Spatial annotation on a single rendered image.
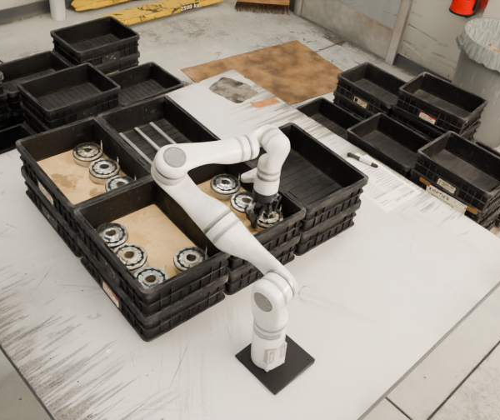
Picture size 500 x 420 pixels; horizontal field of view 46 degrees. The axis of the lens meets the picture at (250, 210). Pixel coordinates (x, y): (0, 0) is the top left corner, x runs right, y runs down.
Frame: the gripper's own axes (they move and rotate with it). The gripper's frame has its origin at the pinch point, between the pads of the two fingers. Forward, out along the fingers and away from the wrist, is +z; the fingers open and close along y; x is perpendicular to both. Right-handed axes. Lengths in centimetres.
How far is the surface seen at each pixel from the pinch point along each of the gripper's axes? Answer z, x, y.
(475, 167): 37, -2, 145
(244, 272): 7.5, -8.9, -13.0
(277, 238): 1.5, -8.0, 0.6
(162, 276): 1.6, -0.5, -37.3
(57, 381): 18, -4, -73
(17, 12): 81, 342, 64
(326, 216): 3.2, -8.1, 23.0
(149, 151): 4, 54, -6
